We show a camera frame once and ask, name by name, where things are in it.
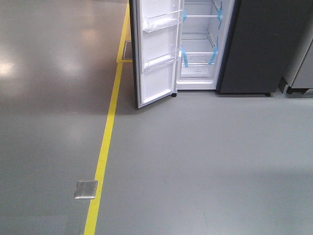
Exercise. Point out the white fridge door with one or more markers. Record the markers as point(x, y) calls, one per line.
point(151, 86)

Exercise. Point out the clear fridge crisper drawer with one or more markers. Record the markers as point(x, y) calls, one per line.
point(190, 59)

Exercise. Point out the dark grey fridge body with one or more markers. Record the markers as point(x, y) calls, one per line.
point(254, 41)

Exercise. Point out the clear lower door bin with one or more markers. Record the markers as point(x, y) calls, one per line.
point(160, 61)

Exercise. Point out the clear door bin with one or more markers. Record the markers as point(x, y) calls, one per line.
point(160, 61)
point(152, 24)

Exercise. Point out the clear middle door bin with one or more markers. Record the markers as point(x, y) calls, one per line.
point(152, 24)

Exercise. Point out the grey neighbouring appliance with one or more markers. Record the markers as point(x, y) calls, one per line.
point(298, 77)

